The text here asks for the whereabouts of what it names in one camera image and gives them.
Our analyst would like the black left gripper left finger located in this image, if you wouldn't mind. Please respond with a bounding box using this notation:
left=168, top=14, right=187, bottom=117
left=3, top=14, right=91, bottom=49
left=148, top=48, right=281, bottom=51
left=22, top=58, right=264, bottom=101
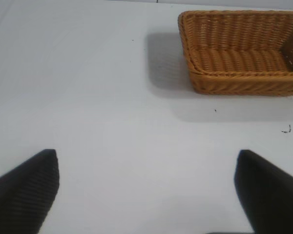
left=0, top=149, right=60, bottom=234

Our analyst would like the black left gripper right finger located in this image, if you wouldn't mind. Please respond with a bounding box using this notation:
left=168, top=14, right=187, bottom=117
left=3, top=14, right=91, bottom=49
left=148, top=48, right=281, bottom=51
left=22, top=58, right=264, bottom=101
left=233, top=149, right=293, bottom=234

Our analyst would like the brown woven wicker basket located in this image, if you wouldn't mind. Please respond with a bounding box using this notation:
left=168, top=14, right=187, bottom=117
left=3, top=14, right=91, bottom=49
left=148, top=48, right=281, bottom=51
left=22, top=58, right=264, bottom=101
left=177, top=9, right=293, bottom=97

